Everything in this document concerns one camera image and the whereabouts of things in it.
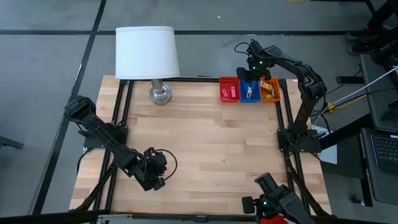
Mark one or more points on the table lamp white shade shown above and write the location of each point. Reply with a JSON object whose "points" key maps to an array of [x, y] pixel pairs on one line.
{"points": [[146, 53]]}

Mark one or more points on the silver metal bracket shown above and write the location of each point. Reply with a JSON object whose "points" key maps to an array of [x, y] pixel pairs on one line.
{"points": [[113, 218]]}

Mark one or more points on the dark grey laptop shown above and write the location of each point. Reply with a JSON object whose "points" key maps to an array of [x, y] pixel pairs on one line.
{"points": [[385, 149]]}

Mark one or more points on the orange plastic bin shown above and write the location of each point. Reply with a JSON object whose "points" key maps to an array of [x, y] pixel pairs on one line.
{"points": [[276, 85]]}

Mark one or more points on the black aluminium table frame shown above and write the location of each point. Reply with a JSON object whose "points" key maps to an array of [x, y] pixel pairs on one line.
{"points": [[202, 79]]}

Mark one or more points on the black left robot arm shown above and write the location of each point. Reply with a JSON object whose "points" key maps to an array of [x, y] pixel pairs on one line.
{"points": [[102, 133]]}

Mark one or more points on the blue plastic bin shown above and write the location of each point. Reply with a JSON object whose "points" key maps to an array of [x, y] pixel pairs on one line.
{"points": [[256, 93]]}

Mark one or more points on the person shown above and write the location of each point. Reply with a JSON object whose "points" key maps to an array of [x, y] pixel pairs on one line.
{"points": [[273, 220], [377, 15]]}

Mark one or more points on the dark furniture foot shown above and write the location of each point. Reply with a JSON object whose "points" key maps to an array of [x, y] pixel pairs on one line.
{"points": [[9, 143]]}

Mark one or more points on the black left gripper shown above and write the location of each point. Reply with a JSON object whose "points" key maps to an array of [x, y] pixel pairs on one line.
{"points": [[152, 171]]}

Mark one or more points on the red plastic bin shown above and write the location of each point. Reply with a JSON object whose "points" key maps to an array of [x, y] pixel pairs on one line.
{"points": [[224, 83]]}

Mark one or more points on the white paper sheet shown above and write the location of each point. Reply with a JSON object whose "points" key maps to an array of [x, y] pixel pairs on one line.
{"points": [[331, 158]]}

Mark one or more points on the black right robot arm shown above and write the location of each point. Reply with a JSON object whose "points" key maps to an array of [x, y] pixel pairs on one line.
{"points": [[306, 102]]}

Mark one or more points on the black laptop stand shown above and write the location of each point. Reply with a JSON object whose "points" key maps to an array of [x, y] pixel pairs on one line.
{"points": [[367, 193]]}

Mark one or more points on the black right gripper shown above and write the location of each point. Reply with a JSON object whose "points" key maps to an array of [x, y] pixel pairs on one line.
{"points": [[258, 62]]}

